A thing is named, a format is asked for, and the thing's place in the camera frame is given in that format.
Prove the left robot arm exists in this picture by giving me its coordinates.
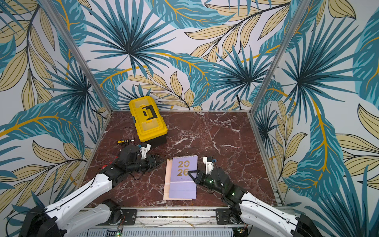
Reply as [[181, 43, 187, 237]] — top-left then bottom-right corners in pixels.
[[19, 143, 164, 237]]

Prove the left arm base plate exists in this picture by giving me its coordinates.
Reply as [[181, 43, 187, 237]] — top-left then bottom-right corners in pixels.
[[98, 208, 137, 227]]

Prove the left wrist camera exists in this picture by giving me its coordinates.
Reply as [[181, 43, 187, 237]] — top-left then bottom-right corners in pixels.
[[139, 143, 151, 160]]

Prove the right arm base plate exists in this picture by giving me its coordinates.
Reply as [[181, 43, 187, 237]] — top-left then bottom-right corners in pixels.
[[215, 208, 244, 225]]

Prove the yellow plastic toolbox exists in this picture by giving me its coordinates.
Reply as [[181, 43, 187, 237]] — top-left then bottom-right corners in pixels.
[[129, 96, 168, 148]]

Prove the yellow black screwdriver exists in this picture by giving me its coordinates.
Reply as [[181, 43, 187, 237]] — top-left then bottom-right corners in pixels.
[[117, 139, 134, 145]]

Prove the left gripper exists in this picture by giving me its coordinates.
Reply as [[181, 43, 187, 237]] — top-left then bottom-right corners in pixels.
[[127, 153, 166, 174]]

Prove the pink calendar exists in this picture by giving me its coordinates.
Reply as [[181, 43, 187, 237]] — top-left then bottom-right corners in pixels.
[[163, 159, 191, 201]]

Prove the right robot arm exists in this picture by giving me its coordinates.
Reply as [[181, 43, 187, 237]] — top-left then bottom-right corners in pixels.
[[188, 168, 322, 237]]

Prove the purple calendar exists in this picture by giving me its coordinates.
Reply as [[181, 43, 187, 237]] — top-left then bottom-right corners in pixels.
[[168, 155, 198, 200]]

